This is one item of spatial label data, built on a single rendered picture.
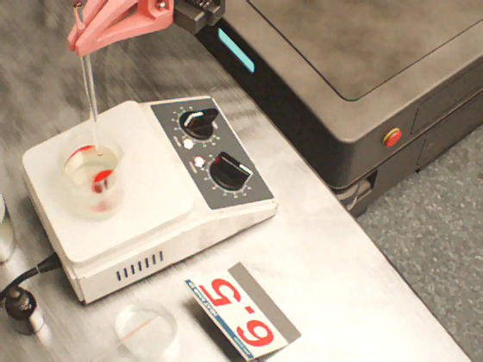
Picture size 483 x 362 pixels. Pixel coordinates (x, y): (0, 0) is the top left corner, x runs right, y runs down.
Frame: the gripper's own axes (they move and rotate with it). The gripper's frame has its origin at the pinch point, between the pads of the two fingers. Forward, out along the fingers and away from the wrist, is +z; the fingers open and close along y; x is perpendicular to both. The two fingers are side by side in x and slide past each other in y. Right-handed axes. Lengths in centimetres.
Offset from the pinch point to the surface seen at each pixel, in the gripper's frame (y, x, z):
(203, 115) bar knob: 1.2, 23.7, -11.4
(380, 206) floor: 6, 106, -55
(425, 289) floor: 22, 105, -46
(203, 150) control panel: 3.0, 25.0, -9.2
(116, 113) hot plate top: -4.0, 21.4, -5.9
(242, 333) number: 15.6, 26.9, 1.6
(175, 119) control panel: -0.7, 24.5, -10.0
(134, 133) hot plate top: -1.4, 21.4, -5.4
